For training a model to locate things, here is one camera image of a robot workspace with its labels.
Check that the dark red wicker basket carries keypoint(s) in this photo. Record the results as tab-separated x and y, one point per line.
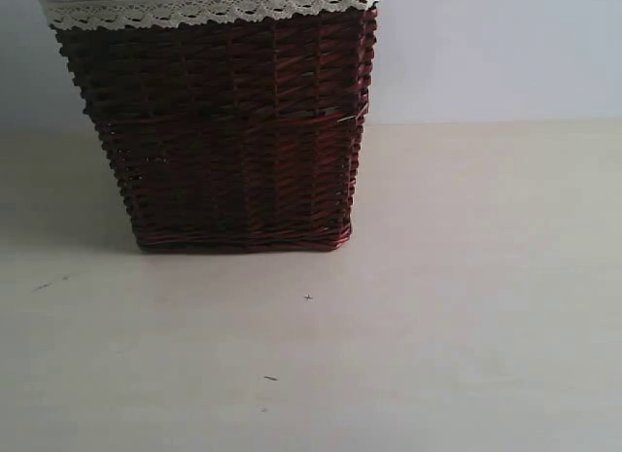
239	137

